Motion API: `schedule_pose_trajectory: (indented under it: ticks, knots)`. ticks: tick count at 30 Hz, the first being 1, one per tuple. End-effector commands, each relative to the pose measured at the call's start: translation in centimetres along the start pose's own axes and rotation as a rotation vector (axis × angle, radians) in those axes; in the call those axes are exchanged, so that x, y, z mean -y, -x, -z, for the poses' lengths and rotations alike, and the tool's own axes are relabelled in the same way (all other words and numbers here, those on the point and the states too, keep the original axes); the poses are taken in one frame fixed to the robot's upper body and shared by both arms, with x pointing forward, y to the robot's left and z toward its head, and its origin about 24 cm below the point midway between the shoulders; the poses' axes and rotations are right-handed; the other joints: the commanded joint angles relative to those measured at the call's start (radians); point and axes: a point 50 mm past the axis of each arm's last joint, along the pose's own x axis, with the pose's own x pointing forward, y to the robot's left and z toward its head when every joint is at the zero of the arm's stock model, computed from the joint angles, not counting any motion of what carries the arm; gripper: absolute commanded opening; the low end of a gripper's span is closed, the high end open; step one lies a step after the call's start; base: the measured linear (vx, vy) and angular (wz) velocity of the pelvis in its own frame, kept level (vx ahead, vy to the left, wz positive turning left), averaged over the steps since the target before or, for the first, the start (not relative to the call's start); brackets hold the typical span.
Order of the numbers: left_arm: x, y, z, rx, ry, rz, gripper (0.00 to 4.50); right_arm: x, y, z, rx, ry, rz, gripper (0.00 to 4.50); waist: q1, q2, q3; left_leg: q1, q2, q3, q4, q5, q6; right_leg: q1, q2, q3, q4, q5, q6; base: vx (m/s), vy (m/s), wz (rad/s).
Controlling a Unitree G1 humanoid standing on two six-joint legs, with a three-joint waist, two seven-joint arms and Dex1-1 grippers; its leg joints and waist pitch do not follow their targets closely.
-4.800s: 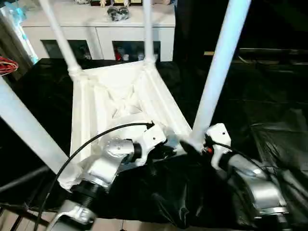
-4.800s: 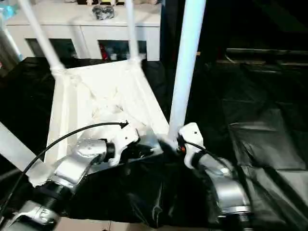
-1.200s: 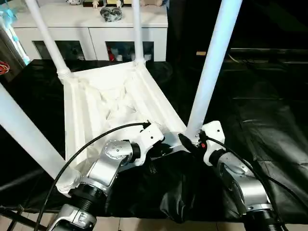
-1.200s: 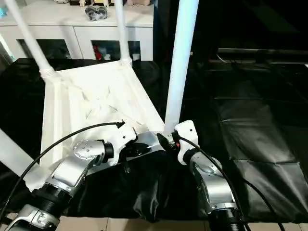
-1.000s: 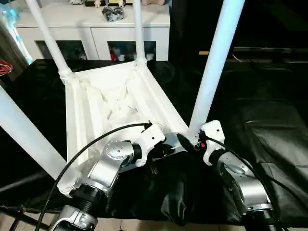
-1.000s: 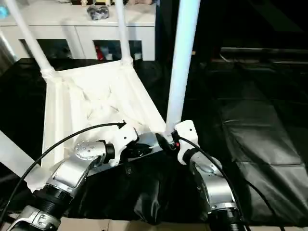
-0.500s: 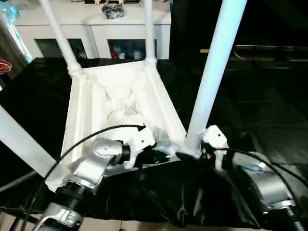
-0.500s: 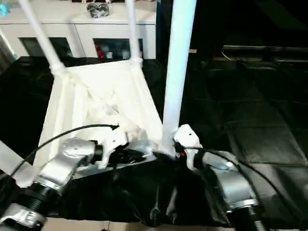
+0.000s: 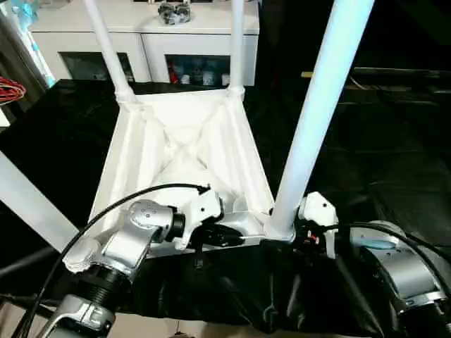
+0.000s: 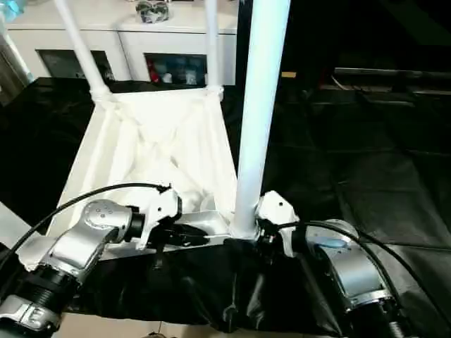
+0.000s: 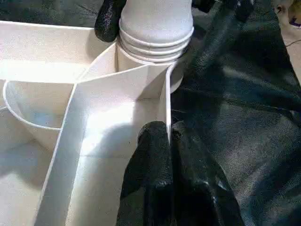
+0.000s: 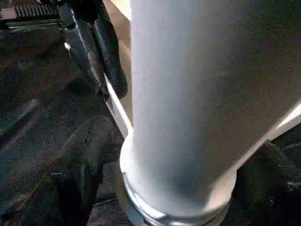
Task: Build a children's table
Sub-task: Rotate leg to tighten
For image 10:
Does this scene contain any white plastic table top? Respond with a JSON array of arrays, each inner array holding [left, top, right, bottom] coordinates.
[[18, 86, 263, 273]]

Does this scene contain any black work mat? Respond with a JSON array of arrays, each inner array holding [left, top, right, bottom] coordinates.
[[0, 74, 451, 335]]

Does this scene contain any dark low shelf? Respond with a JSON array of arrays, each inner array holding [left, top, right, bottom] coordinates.
[[333, 67, 451, 87]]

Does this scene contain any white cabinet with glass doors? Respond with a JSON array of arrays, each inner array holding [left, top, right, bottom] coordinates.
[[4, 0, 240, 87]]

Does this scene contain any shiny ornament on cabinet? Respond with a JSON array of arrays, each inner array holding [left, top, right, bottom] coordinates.
[[135, 0, 171, 23]]

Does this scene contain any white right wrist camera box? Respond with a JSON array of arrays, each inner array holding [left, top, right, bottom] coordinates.
[[257, 190, 299, 258]]

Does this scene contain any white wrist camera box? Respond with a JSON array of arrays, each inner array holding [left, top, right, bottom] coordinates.
[[131, 187, 184, 250], [257, 190, 299, 258]]

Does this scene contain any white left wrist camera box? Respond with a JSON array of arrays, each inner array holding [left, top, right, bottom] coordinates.
[[131, 187, 184, 250]]

